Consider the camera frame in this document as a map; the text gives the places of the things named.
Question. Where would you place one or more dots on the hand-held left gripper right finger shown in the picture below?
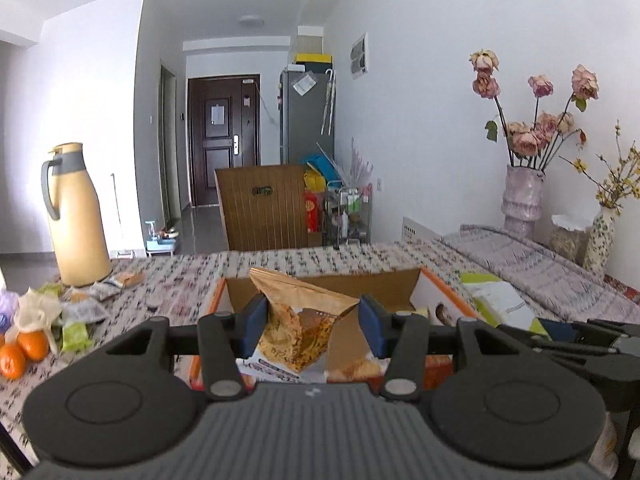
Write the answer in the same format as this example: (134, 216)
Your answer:
(372, 325)

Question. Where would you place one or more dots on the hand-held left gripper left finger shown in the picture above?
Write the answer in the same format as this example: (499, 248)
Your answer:
(252, 325)

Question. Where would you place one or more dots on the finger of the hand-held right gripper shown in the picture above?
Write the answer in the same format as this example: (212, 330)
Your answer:
(575, 355)
(555, 330)

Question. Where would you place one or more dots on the red cardboard box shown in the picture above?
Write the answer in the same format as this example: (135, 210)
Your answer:
(385, 285)

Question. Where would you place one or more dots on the golden brown snack bag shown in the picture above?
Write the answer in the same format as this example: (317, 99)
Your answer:
(300, 320)

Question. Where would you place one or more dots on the lime green snack packet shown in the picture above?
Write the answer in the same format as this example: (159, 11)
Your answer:
(500, 300)

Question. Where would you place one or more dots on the white bread-picture snack packet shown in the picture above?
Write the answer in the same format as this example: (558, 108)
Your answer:
(350, 370)

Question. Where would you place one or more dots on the grey quilted cloth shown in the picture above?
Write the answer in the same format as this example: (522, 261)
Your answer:
(540, 265)

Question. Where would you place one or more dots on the printed tablecloth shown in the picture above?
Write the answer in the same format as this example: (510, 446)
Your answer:
(180, 280)

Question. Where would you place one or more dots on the glass jar white lid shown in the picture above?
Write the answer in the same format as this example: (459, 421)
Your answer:
(570, 242)

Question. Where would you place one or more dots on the floral patterned vase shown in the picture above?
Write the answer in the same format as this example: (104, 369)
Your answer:
(600, 240)

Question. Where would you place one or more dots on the wooden chair back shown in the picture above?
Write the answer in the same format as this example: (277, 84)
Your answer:
(265, 220)

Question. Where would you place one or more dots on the metal trolley cart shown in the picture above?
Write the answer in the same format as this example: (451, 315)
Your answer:
(347, 215)

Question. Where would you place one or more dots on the small blue stool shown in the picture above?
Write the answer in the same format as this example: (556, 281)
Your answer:
(162, 242)

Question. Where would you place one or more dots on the small brown packet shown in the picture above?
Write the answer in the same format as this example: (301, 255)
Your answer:
(130, 279)

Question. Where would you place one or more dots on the pink ribbed vase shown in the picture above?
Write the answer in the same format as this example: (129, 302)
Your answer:
(522, 200)

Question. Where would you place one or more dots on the small white packet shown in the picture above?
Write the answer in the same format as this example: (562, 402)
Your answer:
(107, 290)
(85, 311)

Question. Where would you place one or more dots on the yellow bag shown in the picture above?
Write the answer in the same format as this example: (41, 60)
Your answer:
(314, 181)

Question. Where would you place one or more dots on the yellow flower branches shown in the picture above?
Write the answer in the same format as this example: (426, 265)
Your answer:
(620, 180)

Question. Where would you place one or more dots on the blue plastic bag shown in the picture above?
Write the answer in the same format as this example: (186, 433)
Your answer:
(322, 166)

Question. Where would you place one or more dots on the dark brown door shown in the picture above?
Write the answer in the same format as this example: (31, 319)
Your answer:
(222, 160)

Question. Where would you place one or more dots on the thin metal pole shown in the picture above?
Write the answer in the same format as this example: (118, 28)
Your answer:
(120, 220)

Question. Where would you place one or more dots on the small green packet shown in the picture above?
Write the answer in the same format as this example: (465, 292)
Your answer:
(77, 337)
(51, 289)

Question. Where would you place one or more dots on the dried pink roses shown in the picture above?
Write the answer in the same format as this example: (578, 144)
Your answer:
(525, 140)

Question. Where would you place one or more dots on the yellow thermos jug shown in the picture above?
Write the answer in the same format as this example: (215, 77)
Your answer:
(80, 220)

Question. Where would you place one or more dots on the grey refrigerator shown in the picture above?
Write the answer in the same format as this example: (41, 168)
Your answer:
(305, 125)

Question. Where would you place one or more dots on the cream crumpled bag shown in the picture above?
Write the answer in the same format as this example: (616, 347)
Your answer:
(37, 310)

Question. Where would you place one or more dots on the orange fruit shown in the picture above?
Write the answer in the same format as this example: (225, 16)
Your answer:
(11, 361)
(33, 345)

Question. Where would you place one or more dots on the white umbrella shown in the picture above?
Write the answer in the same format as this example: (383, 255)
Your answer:
(328, 105)

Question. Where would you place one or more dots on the purple white plastic bag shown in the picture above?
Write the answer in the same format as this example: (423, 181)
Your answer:
(7, 312)

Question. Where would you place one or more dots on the white paper sheet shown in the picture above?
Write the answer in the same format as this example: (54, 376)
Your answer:
(304, 85)

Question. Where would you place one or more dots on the yellow black box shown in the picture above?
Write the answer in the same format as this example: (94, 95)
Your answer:
(312, 62)

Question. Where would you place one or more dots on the white wall panel box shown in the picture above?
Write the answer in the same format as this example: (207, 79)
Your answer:
(359, 56)

